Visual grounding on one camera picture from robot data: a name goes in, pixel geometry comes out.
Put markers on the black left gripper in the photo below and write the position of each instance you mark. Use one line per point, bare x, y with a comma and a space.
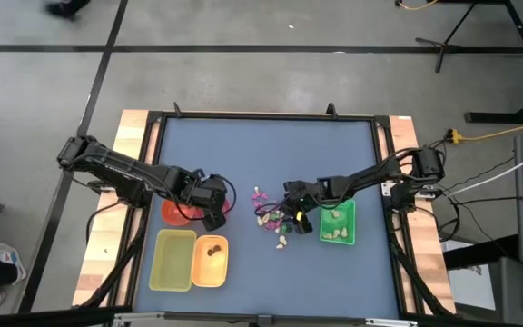
207, 193

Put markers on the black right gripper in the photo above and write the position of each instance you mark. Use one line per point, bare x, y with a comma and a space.
307, 193

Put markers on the green bone decoration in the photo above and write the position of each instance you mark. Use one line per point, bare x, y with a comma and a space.
285, 228
276, 214

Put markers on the pink bone decoration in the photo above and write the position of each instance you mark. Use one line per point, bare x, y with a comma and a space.
258, 205
271, 225
259, 196

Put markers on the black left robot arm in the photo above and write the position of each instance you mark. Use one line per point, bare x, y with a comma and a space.
121, 170

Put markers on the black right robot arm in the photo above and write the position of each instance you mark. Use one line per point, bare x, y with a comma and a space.
379, 175

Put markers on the orange round plastic bowl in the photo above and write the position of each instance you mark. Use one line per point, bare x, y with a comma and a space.
175, 215

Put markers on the green slotted plastic basket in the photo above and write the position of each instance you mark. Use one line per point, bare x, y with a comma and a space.
341, 222

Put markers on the orange rectangular plastic bin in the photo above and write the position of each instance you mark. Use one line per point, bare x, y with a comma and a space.
209, 268

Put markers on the yellow rectangular plastic bin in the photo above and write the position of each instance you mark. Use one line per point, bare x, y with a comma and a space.
173, 261

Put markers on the light wooden side board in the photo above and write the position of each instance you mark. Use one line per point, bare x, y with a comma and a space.
107, 250
425, 254

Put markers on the yellow power strip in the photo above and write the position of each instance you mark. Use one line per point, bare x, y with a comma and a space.
455, 135

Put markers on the white sheet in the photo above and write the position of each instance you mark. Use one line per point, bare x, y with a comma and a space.
470, 281

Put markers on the black floor stand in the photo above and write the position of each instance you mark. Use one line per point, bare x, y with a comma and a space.
445, 45

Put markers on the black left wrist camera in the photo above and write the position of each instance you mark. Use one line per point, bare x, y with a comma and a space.
214, 222

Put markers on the black table frame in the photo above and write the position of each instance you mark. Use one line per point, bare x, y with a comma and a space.
266, 115

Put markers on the black desk leg frame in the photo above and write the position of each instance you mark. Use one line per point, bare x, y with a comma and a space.
493, 117

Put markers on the black rig support frame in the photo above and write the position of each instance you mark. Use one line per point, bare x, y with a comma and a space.
39, 318

